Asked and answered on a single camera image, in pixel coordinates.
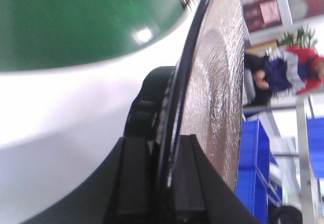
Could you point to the person in red blue jacket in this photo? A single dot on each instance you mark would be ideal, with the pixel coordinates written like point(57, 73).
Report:
point(291, 70)

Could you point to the blue plastic crate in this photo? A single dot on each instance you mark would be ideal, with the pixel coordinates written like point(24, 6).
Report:
point(255, 189)

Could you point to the beige plate black rim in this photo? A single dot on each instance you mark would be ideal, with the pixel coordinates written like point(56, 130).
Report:
point(204, 95)

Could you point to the green round conveyor belt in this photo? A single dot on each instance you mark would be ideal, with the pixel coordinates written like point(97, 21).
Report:
point(43, 34)

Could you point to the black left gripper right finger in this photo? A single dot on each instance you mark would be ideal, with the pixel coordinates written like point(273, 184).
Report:
point(200, 195)

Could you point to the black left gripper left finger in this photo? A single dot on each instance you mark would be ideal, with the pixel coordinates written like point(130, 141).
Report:
point(131, 195)

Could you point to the white outer conveyor rim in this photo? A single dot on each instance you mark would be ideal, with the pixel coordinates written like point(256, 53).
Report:
point(58, 125)

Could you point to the green potted plant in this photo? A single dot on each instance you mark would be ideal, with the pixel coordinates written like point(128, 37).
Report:
point(303, 36)

